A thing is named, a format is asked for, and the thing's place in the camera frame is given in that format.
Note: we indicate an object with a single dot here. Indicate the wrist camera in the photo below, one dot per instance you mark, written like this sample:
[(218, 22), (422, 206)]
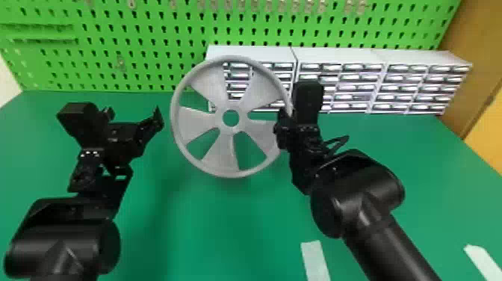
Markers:
[(83, 121), (308, 100)]

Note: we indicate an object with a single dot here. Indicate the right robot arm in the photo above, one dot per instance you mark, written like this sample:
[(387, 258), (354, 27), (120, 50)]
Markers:
[(361, 204)]

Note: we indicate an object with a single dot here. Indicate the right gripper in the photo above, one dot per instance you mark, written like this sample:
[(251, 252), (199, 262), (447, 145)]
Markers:
[(304, 135)]

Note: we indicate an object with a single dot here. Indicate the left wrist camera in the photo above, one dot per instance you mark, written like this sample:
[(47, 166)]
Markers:
[(83, 121)]

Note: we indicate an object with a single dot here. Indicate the grey wheel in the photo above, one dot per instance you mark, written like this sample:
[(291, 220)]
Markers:
[(219, 157)]

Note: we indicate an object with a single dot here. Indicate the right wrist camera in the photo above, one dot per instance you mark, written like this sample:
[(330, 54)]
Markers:
[(308, 100)]

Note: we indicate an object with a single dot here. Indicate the white drawer cabinet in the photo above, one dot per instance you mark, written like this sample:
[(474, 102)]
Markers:
[(353, 86), (274, 59), (423, 86)]

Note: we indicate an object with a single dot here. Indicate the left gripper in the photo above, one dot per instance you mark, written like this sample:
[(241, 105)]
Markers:
[(119, 143)]

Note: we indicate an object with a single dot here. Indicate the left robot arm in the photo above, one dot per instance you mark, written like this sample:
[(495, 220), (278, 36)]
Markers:
[(62, 235)]

